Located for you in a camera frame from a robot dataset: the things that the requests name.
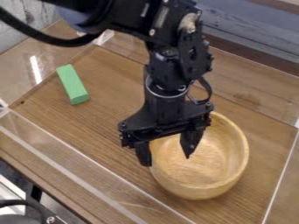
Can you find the black metal table bracket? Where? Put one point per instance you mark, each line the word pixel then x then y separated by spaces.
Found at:
pixel 40 211

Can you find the green rectangular block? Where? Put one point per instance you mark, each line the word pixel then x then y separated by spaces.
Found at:
pixel 72 84

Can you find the clear acrylic front wall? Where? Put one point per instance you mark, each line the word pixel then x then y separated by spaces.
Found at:
pixel 84 186

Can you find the brown wooden bowl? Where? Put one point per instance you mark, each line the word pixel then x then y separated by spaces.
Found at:
pixel 212 170

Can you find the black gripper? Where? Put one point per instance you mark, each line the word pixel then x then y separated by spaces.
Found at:
pixel 164 116

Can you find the clear acrylic corner bracket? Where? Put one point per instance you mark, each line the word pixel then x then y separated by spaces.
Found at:
pixel 95 39

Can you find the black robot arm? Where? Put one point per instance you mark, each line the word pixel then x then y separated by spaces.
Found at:
pixel 168 25

